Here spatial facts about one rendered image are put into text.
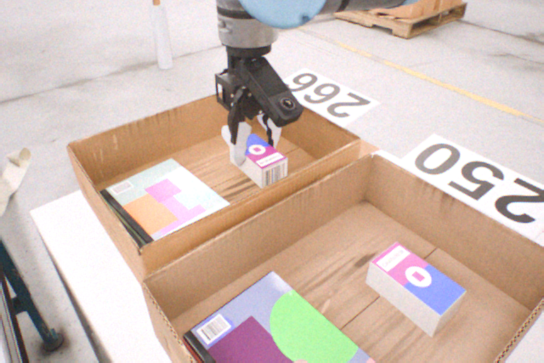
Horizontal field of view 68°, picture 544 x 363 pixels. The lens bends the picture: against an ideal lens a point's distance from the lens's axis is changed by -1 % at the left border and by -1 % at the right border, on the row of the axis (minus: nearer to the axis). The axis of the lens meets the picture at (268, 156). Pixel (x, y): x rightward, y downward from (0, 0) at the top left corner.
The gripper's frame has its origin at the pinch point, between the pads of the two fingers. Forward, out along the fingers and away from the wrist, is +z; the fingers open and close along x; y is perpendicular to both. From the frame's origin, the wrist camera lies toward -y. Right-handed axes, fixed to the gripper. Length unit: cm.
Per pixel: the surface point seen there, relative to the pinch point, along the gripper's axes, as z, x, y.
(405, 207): -0.3, -9.6, -24.2
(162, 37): 56, -75, 222
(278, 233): -1.0, 9.3, -17.8
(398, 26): 71, -267, 168
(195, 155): 3.0, 7.3, 10.4
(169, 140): 0.0, 10.5, 13.7
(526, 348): 3.7, -5.4, -45.8
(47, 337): 73, 47, 45
